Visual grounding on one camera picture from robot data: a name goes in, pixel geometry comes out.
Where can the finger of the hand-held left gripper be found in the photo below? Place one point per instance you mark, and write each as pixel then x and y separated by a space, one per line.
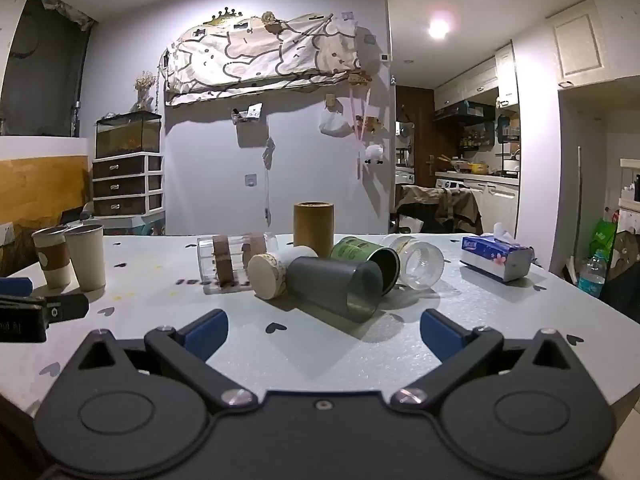
pixel 65 306
pixel 15 286

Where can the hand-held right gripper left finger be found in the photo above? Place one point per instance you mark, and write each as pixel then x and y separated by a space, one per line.
pixel 207 334

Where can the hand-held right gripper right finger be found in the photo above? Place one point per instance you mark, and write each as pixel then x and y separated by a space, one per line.
pixel 441 334

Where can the grey cup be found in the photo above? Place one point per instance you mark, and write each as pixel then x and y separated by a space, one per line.
pixel 330 285

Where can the paper cup with brown sleeve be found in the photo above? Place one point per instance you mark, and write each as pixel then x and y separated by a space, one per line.
pixel 51 257

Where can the beige cup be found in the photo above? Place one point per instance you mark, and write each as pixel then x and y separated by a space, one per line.
pixel 87 260

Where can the clear glass cup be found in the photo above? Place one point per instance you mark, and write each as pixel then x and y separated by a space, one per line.
pixel 422 262

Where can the clear cup with brown bands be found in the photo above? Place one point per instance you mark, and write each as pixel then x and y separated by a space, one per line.
pixel 227 260

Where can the white paper cup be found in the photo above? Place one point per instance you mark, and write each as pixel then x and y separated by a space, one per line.
pixel 267 275

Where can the green tin cup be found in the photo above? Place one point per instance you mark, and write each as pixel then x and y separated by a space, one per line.
pixel 357 252

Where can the brown cylinder cup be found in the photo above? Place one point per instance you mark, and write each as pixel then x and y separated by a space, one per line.
pixel 313 227

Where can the blue tissue pack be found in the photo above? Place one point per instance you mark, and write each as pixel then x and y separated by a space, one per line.
pixel 492 255

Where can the wooden board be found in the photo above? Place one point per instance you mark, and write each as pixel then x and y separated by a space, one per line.
pixel 42 187

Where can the chair with brown coat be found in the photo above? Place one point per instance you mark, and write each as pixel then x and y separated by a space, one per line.
pixel 440 207

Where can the white drawer unit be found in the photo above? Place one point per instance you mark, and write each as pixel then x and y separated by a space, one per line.
pixel 127 185

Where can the plastic water bottle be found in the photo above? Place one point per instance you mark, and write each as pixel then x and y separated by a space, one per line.
pixel 592 277

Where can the yellow pot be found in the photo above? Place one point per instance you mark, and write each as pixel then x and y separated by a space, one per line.
pixel 478 167

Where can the glass fish tank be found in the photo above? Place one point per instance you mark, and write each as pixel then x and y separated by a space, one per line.
pixel 127 135

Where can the green bag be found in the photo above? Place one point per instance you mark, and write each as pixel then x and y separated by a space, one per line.
pixel 605 237

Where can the white plush toy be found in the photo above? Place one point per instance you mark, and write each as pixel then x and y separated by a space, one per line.
pixel 374 154

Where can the dried flower bunch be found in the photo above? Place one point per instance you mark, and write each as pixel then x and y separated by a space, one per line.
pixel 145 85

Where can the white hanging bag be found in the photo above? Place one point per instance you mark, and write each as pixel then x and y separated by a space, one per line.
pixel 334 124

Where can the printed blanket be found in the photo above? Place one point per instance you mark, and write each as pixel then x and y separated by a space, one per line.
pixel 260 55

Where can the gold crown decoration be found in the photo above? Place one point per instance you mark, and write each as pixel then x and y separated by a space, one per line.
pixel 223 16

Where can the white wall cabinet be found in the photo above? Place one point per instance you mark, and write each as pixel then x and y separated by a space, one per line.
pixel 580 42

